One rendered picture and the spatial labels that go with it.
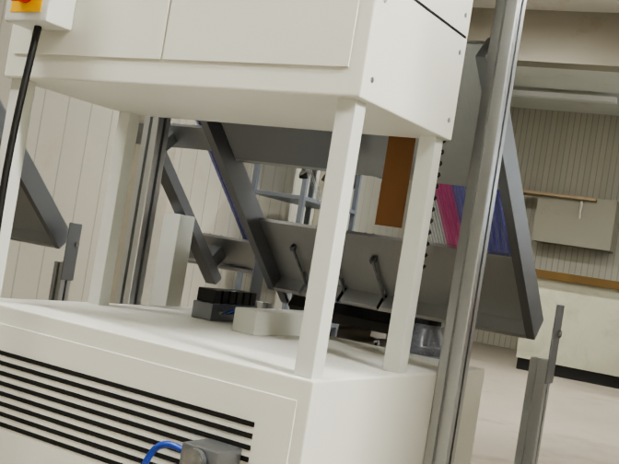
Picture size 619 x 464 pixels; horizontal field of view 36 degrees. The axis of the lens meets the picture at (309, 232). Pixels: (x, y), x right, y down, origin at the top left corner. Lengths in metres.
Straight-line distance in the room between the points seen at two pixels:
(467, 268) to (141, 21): 0.66
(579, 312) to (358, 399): 7.75
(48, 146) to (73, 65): 4.32
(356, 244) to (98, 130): 4.23
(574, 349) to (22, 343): 7.79
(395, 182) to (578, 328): 7.56
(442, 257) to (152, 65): 0.87
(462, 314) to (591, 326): 7.48
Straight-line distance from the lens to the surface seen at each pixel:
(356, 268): 2.23
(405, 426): 1.55
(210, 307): 1.88
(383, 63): 1.31
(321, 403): 1.28
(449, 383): 1.61
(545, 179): 11.93
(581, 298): 9.08
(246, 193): 2.23
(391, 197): 1.57
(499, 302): 2.11
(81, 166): 6.16
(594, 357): 9.07
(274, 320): 1.78
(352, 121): 1.27
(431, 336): 2.71
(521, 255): 1.93
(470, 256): 1.60
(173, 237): 2.50
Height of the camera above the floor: 0.79
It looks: 1 degrees up
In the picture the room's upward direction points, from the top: 9 degrees clockwise
